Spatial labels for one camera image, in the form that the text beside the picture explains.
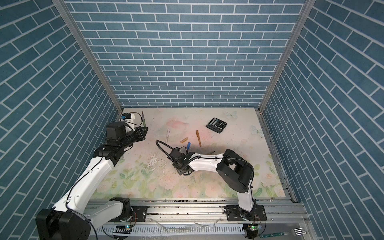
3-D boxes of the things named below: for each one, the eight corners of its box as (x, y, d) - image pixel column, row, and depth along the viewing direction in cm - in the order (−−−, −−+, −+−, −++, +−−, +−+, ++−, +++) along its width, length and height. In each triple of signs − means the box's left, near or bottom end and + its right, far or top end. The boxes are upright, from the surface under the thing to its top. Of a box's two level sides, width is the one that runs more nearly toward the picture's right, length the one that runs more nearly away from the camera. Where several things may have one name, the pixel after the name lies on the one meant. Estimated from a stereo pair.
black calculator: (205, 127, 112) (206, 125, 110) (212, 118, 118) (212, 116, 116) (220, 134, 108) (220, 132, 106) (226, 124, 114) (227, 122, 112)
